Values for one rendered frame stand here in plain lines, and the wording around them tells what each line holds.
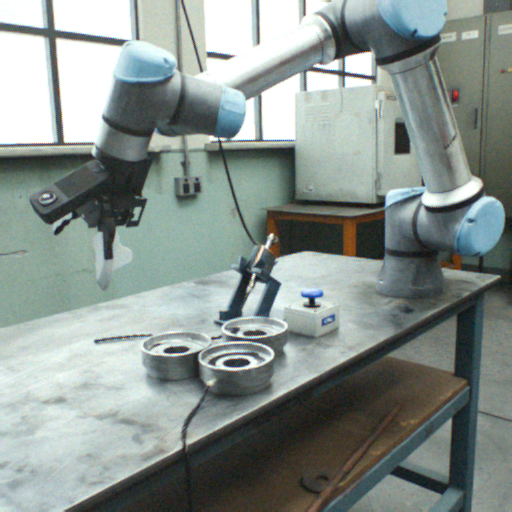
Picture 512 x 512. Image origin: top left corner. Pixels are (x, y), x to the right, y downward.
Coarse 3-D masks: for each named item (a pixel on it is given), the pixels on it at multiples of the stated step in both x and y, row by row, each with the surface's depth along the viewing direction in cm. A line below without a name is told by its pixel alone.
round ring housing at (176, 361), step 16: (160, 336) 87; (176, 336) 88; (192, 336) 88; (208, 336) 85; (144, 352) 80; (160, 352) 82; (176, 352) 86; (192, 352) 79; (160, 368) 79; (176, 368) 78; (192, 368) 79
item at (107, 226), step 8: (104, 216) 81; (104, 224) 81; (112, 224) 81; (104, 232) 81; (112, 232) 81; (104, 240) 81; (112, 240) 82; (104, 248) 82; (112, 248) 83; (104, 256) 82; (112, 256) 83
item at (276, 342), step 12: (228, 324) 92; (240, 324) 94; (252, 324) 94; (264, 324) 94; (276, 324) 93; (228, 336) 86; (240, 336) 85; (252, 336) 92; (264, 336) 85; (276, 336) 86; (276, 348) 86
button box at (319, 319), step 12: (288, 312) 99; (300, 312) 97; (312, 312) 95; (324, 312) 96; (336, 312) 99; (288, 324) 99; (300, 324) 97; (312, 324) 95; (324, 324) 97; (336, 324) 100; (312, 336) 96
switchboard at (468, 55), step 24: (504, 0) 410; (456, 24) 420; (480, 24) 409; (504, 24) 398; (456, 48) 423; (480, 48) 412; (504, 48) 401; (456, 72) 426; (480, 72) 414; (504, 72) 403; (456, 96) 428; (480, 96) 417; (504, 96) 406; (456, 120) 432; (480, 120) 420; (504, 120) 409; (480, 144) 424; (504, 144) 412; (480, 168) 427; (504, 168) 415; (504, 192) 418; (480, 264) 459
